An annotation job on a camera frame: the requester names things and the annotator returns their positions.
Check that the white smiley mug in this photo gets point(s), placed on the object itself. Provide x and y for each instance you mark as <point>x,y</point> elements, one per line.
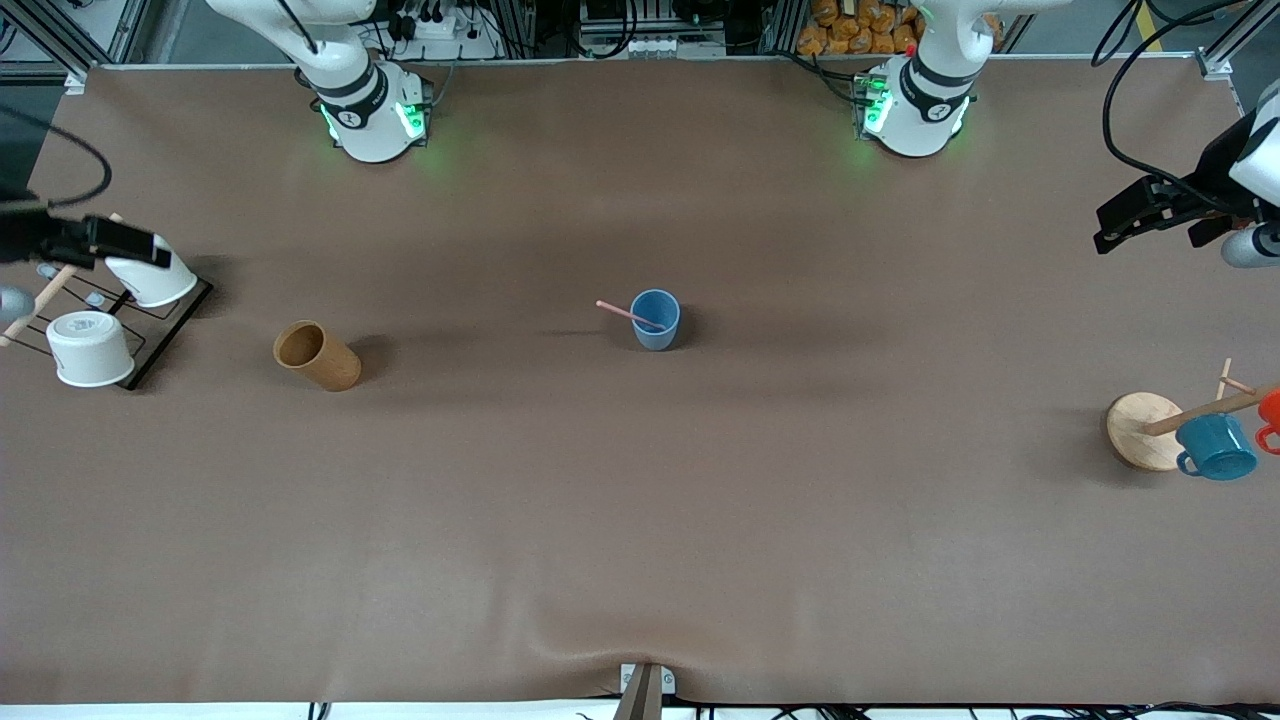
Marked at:
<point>160,283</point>
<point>90,350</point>

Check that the light blue plastic cup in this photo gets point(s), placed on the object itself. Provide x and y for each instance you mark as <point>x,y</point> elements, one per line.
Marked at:
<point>655,335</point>

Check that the white power strip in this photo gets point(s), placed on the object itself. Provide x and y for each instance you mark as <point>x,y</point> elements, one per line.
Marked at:
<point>445,40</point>

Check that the teal enamel mug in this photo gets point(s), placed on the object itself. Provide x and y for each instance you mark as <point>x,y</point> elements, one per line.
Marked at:
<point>1215,450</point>

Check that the wooden mug tree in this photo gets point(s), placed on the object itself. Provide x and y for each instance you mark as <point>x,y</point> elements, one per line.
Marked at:
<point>1140,430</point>

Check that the pink chopstick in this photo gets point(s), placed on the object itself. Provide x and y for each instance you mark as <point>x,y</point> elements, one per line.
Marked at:
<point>620,311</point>

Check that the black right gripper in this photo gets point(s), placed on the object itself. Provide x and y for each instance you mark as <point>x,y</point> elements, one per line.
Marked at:
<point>20,238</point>

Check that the brown table cover mat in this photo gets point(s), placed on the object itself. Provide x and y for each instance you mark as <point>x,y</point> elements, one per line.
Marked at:
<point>640,500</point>

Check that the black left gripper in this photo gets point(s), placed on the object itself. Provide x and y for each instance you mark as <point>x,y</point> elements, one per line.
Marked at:
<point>1208,171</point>

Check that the aluminium frame profile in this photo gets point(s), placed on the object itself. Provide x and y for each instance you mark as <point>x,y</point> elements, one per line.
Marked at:
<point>80,40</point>
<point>1225,45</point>

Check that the orange bread pile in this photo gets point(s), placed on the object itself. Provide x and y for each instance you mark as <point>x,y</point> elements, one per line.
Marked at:
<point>860,30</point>

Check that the orange red mug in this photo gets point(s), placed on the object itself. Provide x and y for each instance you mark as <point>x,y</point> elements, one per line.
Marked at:
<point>1270,415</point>

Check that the brown wooden cylinder cup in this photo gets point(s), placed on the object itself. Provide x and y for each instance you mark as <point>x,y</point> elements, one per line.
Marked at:
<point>330,362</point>

